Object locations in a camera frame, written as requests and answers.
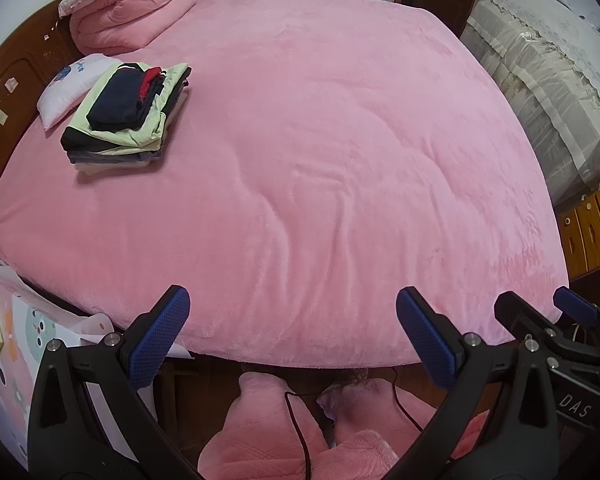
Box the wooden headboard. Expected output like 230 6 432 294
0 0 83 201

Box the white printed pillow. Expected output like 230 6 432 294
36 53 123 133

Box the red and navy sweater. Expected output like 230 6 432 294
86 64 163 131

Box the stack of folded clothes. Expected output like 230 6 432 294
61 61 192 171

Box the black cable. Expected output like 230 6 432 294
284 366 426 480

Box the printed plastic sheet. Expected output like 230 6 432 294
0 250 113 461

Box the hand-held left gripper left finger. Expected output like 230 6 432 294
27 285 201 480

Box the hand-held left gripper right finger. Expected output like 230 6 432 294
380 286 563 480

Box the person's right leg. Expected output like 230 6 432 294
316 367 491 480

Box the person's left leg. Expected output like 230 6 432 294
197 371 331 480

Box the person's leg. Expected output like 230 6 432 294
197 371 331 480
316 367 491 480

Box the pink bed blanket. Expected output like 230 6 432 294
0 0 570 366

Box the furniture under lace cover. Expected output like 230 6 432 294
460 0 600 206

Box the folded pink quilt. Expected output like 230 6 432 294
69 0 198 56

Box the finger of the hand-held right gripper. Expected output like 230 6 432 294
493 291 600 368
552 286 600 341

